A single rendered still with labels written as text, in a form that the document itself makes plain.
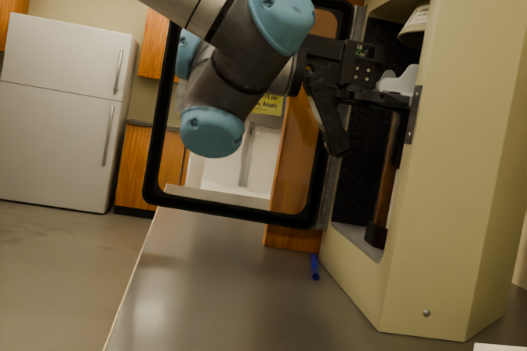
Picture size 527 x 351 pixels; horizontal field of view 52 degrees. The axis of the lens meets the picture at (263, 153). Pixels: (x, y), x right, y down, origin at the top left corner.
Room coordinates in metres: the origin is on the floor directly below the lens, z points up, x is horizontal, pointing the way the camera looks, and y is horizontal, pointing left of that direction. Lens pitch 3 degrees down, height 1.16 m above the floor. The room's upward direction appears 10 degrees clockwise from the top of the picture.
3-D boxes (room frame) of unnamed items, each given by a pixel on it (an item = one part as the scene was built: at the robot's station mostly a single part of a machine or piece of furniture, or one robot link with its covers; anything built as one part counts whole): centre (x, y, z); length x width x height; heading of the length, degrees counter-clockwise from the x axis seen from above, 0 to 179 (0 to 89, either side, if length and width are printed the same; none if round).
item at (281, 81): (0.75, 0.00, 1.24); 0.08 x 0.05 x 0.08; 8
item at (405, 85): (0.73, -0.18, 1.24); 0.09 x 0.03 x 0.06; 73
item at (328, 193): (0.94, -0.12, 1.19); 0.03 x 0.02 x 0.39; 8
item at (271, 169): (0.94, 0.04, 1.19); 0.30 x 0.01 x 0.40; 92
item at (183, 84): (0.92, 0.15, 1.18); 0.02 x 0.02 x 0.06; 2
